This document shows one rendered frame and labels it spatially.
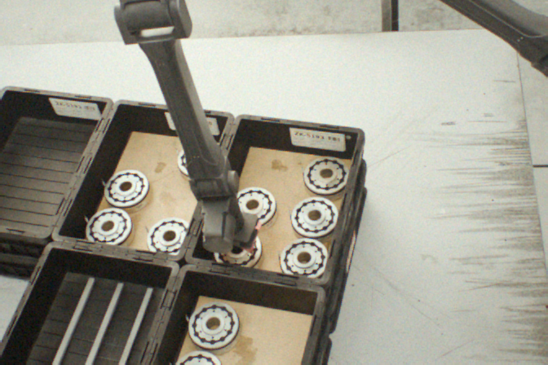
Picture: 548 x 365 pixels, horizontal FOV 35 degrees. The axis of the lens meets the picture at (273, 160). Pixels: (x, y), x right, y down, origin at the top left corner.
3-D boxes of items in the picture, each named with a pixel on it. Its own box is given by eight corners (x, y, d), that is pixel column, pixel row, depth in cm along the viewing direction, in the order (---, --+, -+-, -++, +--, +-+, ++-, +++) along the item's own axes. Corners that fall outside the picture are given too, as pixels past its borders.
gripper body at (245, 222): (249, 247, 172) (243, 228, 166) (202, 235, 175) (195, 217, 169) (260, 220, 175) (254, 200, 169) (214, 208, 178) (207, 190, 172)
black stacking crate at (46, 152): (20, 116, 219) (4, 86, 210) (127, 130, 212) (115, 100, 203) (-51, 247, 197) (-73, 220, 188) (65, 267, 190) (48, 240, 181)
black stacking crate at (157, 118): (129, 130, 212) (117, 100, 203) (243, 145, 205) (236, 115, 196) (67, 268, 190) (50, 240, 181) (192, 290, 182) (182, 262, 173)
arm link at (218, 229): (234, 166, 159) (190, 169, 161) (228, 219, 153) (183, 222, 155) (250, 200, 169) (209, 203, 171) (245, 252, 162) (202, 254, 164)
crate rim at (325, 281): (238, 119, 197) (236, 112, 195) (367, 135, 190) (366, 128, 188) (184, 268, 175) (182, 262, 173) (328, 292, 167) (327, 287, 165)
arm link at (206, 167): (183, -14, 135) (118, -6, 138) (175, 6, 131) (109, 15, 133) (245, 179, 164) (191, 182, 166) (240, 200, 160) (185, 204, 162)
